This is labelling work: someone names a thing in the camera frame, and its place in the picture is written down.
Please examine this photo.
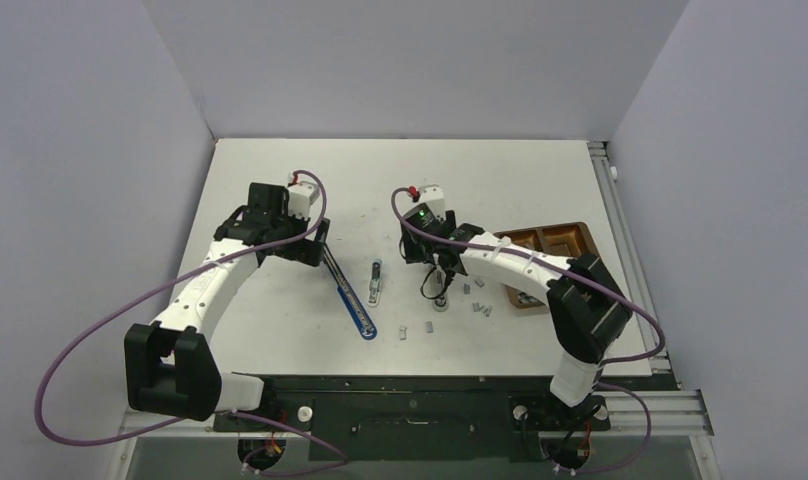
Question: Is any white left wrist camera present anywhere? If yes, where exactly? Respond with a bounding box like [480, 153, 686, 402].
[287, 181, 320, 220]

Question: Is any aluminium frame rail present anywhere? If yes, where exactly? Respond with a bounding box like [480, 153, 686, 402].
[115, 140, 717, 441]

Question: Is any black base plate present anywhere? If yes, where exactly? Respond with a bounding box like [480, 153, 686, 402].
[214, 376, 674, 464]

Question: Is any blue stapler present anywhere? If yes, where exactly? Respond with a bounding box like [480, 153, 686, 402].
[323, 245, 377, 341]

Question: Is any silver black stapler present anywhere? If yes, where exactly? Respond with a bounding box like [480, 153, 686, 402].
[431, 296, 448, 312]

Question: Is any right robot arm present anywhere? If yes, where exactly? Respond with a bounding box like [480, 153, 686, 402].
[400, 204, 633, 428]

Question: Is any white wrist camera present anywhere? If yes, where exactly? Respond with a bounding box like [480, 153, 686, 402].
[287, 181, 320, 220]
[419, 185, 446, 215]

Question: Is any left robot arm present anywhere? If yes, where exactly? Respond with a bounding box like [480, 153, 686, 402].
[123, 179, 329, 430]

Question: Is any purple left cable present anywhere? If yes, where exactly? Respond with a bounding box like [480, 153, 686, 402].
[34, 169, 349, 477]

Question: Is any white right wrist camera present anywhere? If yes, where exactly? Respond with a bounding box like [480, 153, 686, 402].
[419, 185, 446, 215]

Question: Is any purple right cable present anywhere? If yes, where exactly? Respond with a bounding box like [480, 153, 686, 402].
[390, 186, 668, 477]

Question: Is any brown plastic divided tray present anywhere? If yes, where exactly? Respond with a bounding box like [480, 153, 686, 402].
[493, 221, 604, 311]

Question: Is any purple cable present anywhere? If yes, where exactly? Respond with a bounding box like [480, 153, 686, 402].
[390, 186, 668, 477]
[34, 169, 349, 477]

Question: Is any light blue staple box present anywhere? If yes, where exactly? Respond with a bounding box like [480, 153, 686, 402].
[367, 259, 383, 307]

